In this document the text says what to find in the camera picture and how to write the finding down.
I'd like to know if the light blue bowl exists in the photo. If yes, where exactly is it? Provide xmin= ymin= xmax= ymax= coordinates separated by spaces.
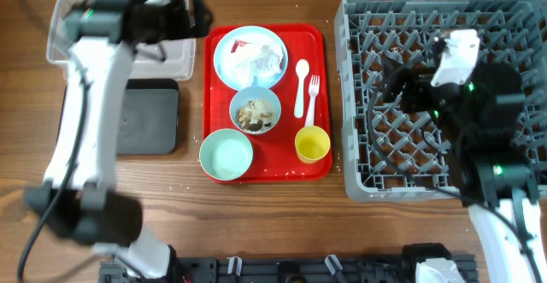
xmin=229 ymin=86 xmax=281 ymax=135

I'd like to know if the red snack wrapper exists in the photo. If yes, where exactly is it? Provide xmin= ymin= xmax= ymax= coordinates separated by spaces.
xmin=231 ymin=39 xmax=247 ymax=53

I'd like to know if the clear plastic bin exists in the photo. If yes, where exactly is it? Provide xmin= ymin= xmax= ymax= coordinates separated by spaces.
xmin=46 ymin=0 xmax=196 ymax=80

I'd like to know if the black plastic bin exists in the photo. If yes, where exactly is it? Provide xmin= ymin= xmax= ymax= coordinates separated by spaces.
xmin=57 ymin=78 xmax=180 ymax=156

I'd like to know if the white plastic spoon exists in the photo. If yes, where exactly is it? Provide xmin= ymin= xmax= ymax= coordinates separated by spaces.
xmin=294 ymin=59 xmax=310 ymax=118

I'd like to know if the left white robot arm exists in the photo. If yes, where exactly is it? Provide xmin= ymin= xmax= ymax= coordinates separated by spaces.
xmin=25 ymin=0 xmax=213 ymax=282

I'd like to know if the light blue plate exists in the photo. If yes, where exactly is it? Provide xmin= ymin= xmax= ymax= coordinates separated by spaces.
xmin=213 ymin=26 xmax=288 ymax=91

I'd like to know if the red plastic tray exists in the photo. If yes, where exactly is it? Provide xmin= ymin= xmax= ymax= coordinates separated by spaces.
xmin=203 ymin=24 xmax=332 ymax=184

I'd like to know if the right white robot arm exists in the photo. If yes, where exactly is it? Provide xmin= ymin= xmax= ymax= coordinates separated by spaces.
xmin=381 ymin=56 xmax=546 ymax=282

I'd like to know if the mint green bowl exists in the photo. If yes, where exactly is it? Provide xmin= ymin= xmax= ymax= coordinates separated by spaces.
xmin=199 ymin=128 xmax=254 ymax=181

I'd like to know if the grey dishwasher rack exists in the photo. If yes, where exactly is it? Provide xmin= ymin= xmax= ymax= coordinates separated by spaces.
xmin=334 ymin=0 xmax=546 ymax=202

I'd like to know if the food scraps and rice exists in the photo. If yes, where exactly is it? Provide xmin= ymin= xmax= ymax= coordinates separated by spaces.
xmin=236 ymin=98 xmax=277 ymax=133

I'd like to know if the yellow plastic cup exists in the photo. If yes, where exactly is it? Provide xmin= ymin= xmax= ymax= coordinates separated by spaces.
xmin=295 ymin=126 xmax=331 ymax=164

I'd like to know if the pink plastic fork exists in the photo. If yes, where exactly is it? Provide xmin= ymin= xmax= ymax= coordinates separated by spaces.
xmin=305 ymin=75 xmax=321 ymax=127

